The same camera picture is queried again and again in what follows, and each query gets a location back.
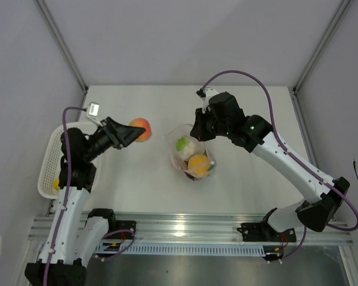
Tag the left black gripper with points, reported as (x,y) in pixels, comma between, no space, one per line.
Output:
(131,133)

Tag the aluminium frame post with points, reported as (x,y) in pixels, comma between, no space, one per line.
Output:
(61,44)
(323,43)

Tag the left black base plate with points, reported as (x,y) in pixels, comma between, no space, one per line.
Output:
(131,225)

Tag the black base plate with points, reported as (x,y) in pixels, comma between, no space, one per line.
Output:
(131,225)
(262,232)

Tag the white green toy cabbage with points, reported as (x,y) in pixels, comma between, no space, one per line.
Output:
(186,148)

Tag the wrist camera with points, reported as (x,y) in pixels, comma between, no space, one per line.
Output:
(92,113)
(206,94)

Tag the aluminium mounting rail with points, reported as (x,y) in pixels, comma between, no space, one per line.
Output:
(194,229)

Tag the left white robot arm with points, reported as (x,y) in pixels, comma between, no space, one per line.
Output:
(65,255)

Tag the left aluminium frame post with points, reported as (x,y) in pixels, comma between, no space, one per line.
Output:
(61,44)

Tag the yellow toy pear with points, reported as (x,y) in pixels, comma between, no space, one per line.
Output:
(56,185)

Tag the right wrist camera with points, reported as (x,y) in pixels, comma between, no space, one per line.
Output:
(206,94)

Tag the white slotted cable duct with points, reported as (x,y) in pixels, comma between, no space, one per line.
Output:
(176,249)

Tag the clear zip top bag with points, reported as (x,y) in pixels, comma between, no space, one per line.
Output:
(201,148)

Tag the white perforated plastic basket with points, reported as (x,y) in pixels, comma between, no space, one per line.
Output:
(50,169)

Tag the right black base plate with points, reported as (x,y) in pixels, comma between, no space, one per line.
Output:
(262,232)

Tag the right aluminium frame post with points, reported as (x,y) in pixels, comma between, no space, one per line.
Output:
(323,43)

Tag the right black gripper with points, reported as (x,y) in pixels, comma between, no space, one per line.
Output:
(198,132)

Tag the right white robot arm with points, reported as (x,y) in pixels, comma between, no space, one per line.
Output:
(322,194)

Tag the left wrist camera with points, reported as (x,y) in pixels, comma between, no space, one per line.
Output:
(92,113)

